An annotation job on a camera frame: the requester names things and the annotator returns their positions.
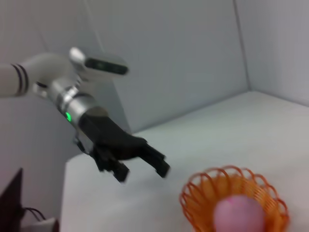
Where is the pink peach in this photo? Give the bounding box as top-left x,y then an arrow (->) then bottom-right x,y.
213,195 -> 266,232

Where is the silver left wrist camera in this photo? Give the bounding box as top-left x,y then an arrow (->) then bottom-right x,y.
69,46 -> 129,82

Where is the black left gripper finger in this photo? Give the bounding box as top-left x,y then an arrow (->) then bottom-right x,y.
138,144 -> 171,179
92,142 -> 131,185

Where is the orange plastic woven basket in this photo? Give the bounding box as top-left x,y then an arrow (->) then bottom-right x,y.
179,165 -> 290,232

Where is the black cable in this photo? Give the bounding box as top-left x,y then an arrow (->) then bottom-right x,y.
20,206 -> 47,222

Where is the black monitor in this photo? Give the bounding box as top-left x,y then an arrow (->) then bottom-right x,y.
0,167 -> 24,232

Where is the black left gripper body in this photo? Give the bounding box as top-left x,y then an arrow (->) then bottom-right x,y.
76,111 -> 148,162

